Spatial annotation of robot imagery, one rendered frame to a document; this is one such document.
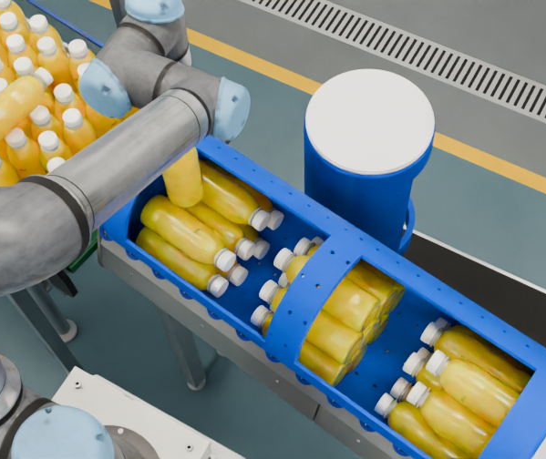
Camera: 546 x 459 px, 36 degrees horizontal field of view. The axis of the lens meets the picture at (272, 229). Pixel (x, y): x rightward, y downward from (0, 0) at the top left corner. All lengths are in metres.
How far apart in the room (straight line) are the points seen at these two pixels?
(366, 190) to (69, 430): 0.93
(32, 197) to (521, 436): 0.86
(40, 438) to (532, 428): 0.73
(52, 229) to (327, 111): 1.12
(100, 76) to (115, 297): 1.78
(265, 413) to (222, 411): 0.13
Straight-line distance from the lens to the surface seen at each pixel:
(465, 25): 3.45
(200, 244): 1.58
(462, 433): 1.46
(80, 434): 1.12
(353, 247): 1.47
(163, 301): 1.84
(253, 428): 2.62
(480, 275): 2.68
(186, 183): 1.52
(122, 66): 1.12
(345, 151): 1.79
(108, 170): 0.90
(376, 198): 1.84
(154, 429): 1.34
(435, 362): 1.45
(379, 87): 1.89
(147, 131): 0.96
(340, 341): 1.48
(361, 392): 1.62
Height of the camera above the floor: 2.52
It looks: 61 degrees down
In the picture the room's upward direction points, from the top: 5 degrees counter-clockwise
